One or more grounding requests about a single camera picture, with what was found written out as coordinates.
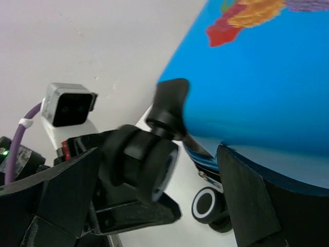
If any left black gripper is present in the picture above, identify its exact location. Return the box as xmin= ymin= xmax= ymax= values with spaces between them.
xmin=0 ymin=132 xmax=108 ymax=186

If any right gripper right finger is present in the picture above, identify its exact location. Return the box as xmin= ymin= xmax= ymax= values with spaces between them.
xmin=217 ymin=146 xmax=328 ymax=246

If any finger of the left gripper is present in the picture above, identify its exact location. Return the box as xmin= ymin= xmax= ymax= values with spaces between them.
xmin=89 ymin=193 xmax=181 ymax=235

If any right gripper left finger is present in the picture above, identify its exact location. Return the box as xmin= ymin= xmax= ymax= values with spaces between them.
xmin=1 ymin=148 xmax=100 ymax=246

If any blue kids suitcase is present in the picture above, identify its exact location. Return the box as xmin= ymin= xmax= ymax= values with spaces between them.
xmin=100 ymin=0 xmax=329 ymax=234

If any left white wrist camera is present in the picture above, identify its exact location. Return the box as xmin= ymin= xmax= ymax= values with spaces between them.
xmin=41 ymin=83 xmax=98 ymax=150

